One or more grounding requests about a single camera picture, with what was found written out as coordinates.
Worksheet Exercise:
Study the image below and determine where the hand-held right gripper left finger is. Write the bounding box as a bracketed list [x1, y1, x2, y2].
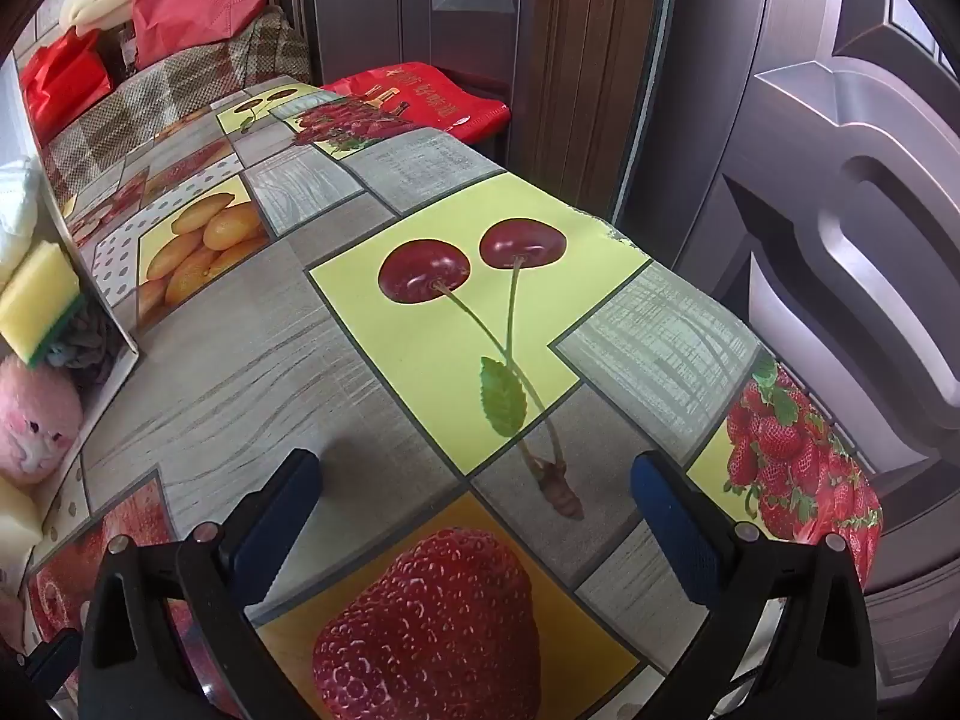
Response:
[77, 448, 323, 720]

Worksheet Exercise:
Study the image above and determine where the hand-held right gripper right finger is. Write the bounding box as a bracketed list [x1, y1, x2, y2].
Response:
[630, 451, 878, 720]

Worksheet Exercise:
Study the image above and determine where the white foam board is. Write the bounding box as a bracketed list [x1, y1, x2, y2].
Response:
[0, 60, 142, 578]

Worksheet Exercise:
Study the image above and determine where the pink plush toy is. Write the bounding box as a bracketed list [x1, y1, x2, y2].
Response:
[0, 355, 85, 485]

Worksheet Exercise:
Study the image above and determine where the yellow sponge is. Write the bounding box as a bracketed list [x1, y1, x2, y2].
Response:
[0, 240, 82, 368]

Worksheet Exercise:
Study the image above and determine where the fruit print tablecloth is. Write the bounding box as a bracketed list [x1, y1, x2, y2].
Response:
[22, 81, 886, 720]

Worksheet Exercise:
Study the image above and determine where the white towel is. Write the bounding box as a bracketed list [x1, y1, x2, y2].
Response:
[0, 157, 42, 290]

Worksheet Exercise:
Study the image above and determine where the plaid blanket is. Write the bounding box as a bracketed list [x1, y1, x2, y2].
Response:
[41, 7, 314, 196]

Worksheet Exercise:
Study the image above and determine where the red printed bag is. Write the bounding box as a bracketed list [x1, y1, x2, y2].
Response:
[322, 61, 512, 147]

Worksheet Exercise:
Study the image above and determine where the red tote bag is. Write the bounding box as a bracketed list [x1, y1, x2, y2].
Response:
[19, 28, 113, 143]

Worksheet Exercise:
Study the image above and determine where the red plastic bag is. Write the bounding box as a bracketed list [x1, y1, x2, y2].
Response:
[133, 0, 269, 70]

